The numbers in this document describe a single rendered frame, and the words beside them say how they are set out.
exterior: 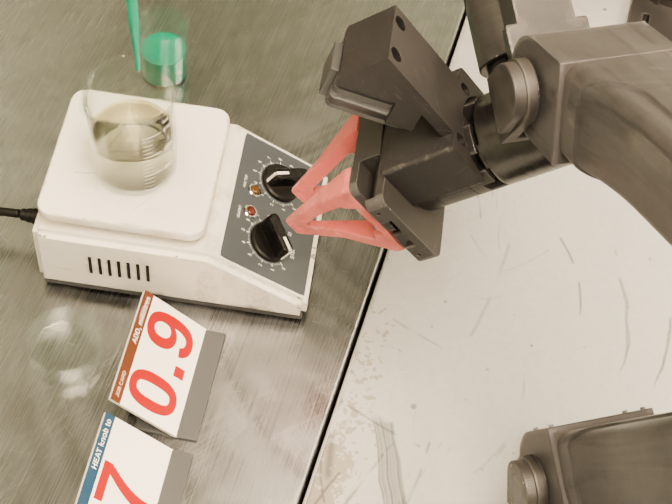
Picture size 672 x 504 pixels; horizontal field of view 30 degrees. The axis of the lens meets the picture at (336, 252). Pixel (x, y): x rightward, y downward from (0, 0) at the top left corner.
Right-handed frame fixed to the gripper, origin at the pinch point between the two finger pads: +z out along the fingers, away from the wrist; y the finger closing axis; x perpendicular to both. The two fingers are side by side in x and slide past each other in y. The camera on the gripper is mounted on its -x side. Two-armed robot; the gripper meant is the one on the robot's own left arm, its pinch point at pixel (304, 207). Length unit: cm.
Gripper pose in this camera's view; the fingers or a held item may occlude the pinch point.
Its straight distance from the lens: 83.8
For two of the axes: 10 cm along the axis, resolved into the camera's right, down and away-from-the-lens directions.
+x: 5.8, 5.4, 6.1
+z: -8.1, 2.6, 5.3
